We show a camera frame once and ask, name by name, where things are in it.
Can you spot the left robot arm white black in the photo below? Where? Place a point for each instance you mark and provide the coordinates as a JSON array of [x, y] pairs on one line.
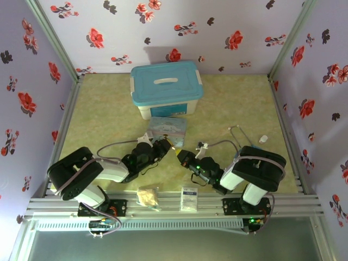
[[108, 171]]

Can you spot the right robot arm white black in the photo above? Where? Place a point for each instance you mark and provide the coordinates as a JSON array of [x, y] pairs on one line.
[[258, 168]]

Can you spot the light blue cartoon zip pouch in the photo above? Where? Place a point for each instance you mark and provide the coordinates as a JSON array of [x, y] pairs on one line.
[[174, 126]]

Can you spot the white gauze packet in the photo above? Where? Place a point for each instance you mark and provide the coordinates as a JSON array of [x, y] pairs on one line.
[[189, 199]]

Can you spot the bag of cotton balls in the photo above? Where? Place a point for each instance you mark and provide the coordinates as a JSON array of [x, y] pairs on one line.
[[146, 198]]

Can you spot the blue lidded storage box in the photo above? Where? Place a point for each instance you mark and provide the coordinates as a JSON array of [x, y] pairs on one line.
[[163, 92]]

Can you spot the stethoscope with blue tubing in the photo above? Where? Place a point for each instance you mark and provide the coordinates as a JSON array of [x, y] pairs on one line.
[[243, 134]]

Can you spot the small white bottle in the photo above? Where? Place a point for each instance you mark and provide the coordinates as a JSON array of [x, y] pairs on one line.
[[263, 139]]

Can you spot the controller board with green light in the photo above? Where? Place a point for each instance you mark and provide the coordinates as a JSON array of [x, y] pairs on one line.
[[253, 220]]

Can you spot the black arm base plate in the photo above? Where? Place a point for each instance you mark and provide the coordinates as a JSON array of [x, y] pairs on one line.
[[119, 208], [231, 206]]

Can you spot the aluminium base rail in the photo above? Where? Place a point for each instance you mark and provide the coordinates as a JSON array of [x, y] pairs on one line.
[[168, 205]]

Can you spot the aluminium side rail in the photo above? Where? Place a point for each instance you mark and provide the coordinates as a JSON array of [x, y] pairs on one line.
[[285, 122], [65, 122]]

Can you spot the aluminium frame post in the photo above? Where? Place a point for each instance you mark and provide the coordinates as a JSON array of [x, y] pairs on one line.
[[55, 40], [289, 40]]

